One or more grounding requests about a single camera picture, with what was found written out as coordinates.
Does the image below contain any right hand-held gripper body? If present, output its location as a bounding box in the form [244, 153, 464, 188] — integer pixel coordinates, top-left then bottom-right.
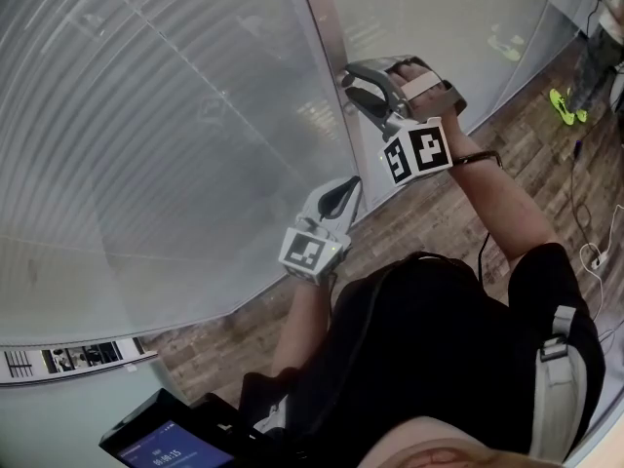
[362, 54, 468, 188]

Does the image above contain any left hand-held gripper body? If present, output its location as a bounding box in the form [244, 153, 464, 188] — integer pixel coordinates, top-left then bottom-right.
[277, 215, 353, 288]

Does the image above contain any person's left forearm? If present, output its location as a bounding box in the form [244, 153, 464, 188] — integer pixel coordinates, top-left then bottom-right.
[269, 277, 338, 375]

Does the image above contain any person's right forearm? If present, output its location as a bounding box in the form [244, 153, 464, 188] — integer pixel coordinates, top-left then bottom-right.
[445, 113, 558, 273]

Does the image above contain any person's right hand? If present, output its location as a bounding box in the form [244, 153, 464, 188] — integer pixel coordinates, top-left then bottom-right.
[391, 62, 447, 116]

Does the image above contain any black wristband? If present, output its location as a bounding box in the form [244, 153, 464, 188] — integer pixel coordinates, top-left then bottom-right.
[451, 148, 504, 169]

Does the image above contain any person's black shirt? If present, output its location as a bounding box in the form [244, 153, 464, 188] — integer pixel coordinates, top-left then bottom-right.
[237, 240, 609, 468]

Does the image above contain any black tablet holder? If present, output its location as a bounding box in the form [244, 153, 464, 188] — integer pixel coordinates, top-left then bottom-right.
[193, 391, 275, 458]

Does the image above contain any person's face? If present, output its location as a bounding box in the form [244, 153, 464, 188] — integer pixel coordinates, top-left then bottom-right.
[357, 415, 553, 468]

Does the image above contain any black tablet with blue screen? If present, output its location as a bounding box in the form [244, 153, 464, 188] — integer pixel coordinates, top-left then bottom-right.
[97, 387, 236, 468]

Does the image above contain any frosted glass door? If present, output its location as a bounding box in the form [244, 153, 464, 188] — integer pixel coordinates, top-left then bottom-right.
[0, 352, 192, 468]

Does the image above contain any black metal railing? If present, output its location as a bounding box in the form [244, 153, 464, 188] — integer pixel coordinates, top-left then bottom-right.
[3, 349, 35, 379]

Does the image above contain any grey metal window post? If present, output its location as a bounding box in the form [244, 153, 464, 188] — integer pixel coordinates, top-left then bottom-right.
[295, 0, 372, 213]

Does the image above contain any black floor cable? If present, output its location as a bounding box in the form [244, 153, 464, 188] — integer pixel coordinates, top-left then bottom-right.
[568, 137, 595, 244]

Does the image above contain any white power strip with cable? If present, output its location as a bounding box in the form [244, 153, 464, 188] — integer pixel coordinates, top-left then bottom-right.
[577, 204, 624, 322]

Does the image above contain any grey backpack strap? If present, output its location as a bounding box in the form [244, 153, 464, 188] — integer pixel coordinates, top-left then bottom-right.
[527, 303, 590, 463]

